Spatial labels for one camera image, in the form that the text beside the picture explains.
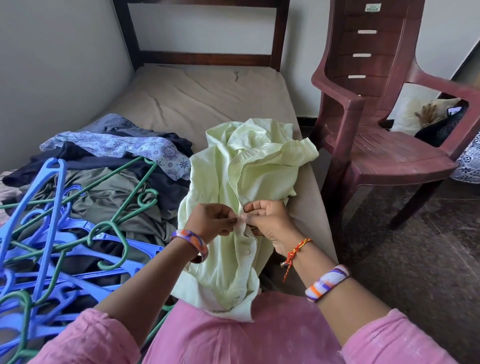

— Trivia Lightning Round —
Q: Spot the person's left hand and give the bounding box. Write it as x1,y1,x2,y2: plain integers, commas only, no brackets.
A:
183,202,240,246

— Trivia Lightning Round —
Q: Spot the person's right hand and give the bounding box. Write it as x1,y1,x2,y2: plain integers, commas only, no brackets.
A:
240,198,305,257

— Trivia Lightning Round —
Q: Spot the light yellow shirt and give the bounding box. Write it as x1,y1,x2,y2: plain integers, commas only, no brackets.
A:
171,117,321,324

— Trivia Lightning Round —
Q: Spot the olive green button shirt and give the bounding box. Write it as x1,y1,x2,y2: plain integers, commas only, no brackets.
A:
30,166,177,249

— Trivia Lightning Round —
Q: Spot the blue floral patterned garment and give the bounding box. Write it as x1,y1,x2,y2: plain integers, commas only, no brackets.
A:
39,131,193,183

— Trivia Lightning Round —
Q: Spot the blue striped shirt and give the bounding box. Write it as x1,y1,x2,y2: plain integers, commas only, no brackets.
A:
78,112,162,140

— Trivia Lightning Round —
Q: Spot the pile of blue hangers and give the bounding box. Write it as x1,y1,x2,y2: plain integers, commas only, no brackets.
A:
0,157,165,357

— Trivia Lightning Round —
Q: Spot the person's right forearm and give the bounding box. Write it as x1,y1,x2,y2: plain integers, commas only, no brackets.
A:
288,240,395,346

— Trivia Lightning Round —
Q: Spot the person's left forearm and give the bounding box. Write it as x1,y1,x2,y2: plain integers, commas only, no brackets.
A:
96,236,200,346

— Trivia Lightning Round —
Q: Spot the dark wooden bed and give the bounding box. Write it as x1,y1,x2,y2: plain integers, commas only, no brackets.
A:
0,0,339,364

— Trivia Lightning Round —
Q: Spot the striped orange purple bangle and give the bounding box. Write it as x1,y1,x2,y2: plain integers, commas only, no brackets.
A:
171,228,210,264

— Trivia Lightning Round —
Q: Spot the striped white purple bangle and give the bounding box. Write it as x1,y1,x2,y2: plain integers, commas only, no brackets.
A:
303,264,352,303

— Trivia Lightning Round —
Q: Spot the maroon plastic chair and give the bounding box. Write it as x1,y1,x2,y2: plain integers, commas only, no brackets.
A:
309,0,480,249

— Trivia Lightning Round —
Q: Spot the black handbag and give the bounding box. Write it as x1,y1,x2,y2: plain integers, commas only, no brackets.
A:
414,101,470,148

